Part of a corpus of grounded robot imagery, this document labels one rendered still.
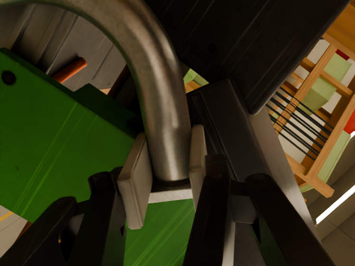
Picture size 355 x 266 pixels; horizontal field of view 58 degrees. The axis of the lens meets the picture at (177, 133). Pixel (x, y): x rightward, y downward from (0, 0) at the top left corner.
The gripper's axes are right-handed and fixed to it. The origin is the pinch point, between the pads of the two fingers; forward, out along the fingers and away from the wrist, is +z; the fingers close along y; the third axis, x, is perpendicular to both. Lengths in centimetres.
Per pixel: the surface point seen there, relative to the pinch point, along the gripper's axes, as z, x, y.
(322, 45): 845, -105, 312
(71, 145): 4.5, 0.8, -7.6
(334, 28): 75, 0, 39
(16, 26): 5.9, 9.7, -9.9
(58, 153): 4.5, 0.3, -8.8
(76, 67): 47, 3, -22
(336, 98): 824, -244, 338
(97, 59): 57, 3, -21
